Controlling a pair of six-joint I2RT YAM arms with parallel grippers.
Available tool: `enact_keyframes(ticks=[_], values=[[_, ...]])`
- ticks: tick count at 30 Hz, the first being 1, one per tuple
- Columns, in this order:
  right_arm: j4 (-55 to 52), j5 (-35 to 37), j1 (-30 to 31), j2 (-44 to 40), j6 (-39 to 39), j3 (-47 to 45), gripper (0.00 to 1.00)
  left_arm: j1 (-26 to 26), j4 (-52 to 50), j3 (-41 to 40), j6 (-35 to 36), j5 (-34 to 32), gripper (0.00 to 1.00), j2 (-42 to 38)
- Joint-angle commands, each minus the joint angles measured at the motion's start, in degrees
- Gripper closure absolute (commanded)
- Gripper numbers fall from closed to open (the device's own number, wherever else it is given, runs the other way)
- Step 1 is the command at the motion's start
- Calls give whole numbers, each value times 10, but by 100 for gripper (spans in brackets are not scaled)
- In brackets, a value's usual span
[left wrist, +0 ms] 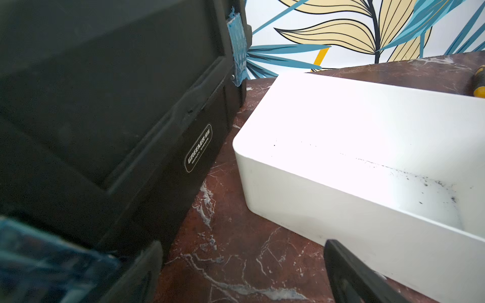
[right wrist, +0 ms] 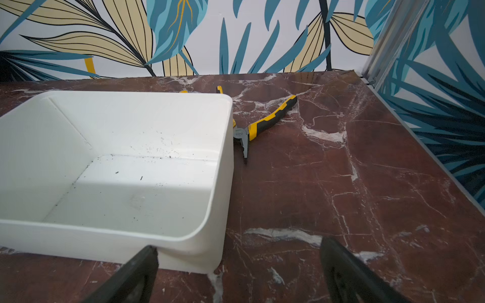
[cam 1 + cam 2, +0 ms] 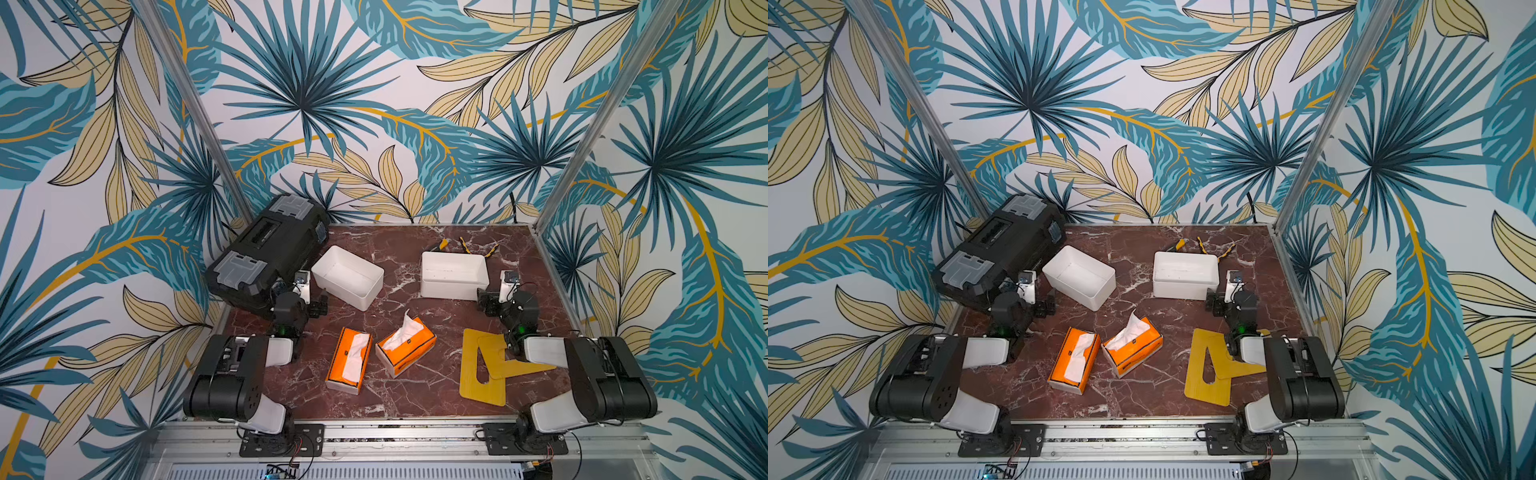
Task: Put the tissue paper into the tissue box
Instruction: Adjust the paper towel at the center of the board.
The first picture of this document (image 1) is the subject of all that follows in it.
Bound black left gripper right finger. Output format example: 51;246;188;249
324;239;407;303

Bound white plastic tissue box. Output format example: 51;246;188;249
233;73;484;302

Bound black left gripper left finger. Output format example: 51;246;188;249
0;215;164;303

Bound yellow black handled pliers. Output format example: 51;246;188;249
472;65;485;98

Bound black plastic toolbox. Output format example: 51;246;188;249
1;1;246;256

